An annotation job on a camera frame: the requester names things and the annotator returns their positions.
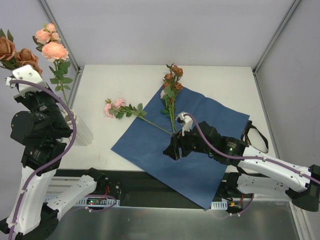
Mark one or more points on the right white cable duct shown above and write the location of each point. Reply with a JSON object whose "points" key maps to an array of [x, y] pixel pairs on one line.
{"points": [[219, 205]]}

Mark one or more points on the small pink flower stem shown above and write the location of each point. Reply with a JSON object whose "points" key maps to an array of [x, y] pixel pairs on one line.
{"points": [[119, 109]]}

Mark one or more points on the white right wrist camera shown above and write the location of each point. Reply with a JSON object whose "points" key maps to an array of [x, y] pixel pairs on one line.
{"points": [[185, 121]]}

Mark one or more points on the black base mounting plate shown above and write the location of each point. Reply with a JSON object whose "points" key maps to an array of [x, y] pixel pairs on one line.
{"points": [[140, 189]]}

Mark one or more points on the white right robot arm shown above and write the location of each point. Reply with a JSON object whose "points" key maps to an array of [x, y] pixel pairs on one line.
{"points": [[258, 173]]}

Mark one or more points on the white ribbed vase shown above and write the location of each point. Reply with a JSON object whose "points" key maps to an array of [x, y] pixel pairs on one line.
{"points": [[84, 136]]}

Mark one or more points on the left aluminium frame post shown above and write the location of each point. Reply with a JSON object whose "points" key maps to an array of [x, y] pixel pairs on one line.
{"points": [[52, 19]]}

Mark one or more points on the white cable duct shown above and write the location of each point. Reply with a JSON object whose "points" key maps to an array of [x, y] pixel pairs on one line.
{"points": [[219, 205], [87, 201]]}

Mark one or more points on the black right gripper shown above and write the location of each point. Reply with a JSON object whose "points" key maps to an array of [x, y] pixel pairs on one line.
{"points": [[177, 146]]}

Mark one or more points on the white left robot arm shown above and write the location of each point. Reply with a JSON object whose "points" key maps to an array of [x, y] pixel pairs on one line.
{"points": [[31, 218]]}

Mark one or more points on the aluminium frame post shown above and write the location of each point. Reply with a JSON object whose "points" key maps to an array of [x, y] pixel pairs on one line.
{"points": [[277, 34], [52, 19]]}

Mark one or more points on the right aluminium table rail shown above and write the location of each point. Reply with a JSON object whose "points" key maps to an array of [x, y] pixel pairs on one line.
{"points": [[266, 115]]}

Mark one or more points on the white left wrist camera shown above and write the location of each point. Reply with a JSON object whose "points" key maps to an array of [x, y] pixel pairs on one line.
{"points": [[25, 73]]}

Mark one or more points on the peach peony flower stem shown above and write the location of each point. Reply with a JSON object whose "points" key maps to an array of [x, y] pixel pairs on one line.
{"points": [[49, 43]]}

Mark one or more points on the aluminium front rail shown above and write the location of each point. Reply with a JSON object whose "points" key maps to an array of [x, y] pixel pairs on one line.
{"points": [[59, 184]]}

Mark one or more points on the left white cable duct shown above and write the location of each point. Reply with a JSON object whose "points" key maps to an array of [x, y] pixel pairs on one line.
{"points": [[87, 201]]}

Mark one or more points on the right aluminium frame post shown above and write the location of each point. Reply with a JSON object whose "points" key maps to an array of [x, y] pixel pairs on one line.
{"points": [[277, 34]]}

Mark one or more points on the blue wrapping paper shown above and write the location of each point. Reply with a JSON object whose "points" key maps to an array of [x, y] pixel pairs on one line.
{"points": [[195, 176]]}

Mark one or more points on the orange and pink flower bouquet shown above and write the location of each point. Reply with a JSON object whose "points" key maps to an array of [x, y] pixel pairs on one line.
{"points": [[171, 87]]}

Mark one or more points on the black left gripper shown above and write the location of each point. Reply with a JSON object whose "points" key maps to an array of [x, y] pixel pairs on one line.
{"points": [[27, 99]]}

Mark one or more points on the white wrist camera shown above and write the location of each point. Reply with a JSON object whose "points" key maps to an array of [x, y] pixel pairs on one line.
{"points": [[25, 73], [185, 121]]}

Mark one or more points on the large orange rose stem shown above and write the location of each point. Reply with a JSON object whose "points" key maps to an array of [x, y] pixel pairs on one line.
{"points": [[11, 59]]}

